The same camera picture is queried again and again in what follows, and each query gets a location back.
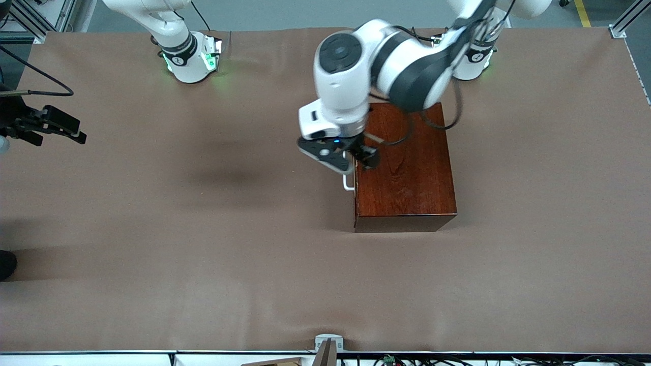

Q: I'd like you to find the wooden drawer with white handle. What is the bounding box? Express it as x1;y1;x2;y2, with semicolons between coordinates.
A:
342;170;358;227

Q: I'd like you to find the dark wooden drawer cabinet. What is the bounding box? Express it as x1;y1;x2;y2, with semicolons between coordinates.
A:
352;102;457;233

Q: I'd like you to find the black round object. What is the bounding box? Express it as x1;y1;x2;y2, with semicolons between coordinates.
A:
0;250;18;282

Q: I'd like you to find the brown table cover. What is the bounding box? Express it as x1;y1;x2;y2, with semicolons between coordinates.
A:
0;26;651;354

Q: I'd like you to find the tan wooden board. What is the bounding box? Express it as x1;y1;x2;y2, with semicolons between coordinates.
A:
241;357;302;366

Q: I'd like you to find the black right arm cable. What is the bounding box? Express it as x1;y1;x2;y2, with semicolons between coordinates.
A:
0;46;74;97

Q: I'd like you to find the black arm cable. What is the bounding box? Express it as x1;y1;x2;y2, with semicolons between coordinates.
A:
0;46;74;97
365;0;463;146

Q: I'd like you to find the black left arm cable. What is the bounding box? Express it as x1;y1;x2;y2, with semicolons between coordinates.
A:
365;0;463;146

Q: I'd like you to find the grey aluminium frame rack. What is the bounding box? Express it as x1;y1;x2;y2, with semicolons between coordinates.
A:
0;0;97;44

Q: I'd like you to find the black left base cable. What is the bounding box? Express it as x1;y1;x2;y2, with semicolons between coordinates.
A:
392;25;438;49

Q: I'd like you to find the black base cable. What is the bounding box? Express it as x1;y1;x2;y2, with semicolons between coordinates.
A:
192;0;214;31
392;25;438;49

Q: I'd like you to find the black right base cable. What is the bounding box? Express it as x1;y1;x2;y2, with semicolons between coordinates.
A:
192;0;214;31

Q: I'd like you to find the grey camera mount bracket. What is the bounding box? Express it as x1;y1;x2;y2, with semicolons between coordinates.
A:
314;333;344;366

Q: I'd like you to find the white table edge rail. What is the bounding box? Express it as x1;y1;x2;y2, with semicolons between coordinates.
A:
0;350;651;366

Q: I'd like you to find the aluminium frame profile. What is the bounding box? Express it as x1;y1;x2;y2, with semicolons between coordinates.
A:
609;0;651;39

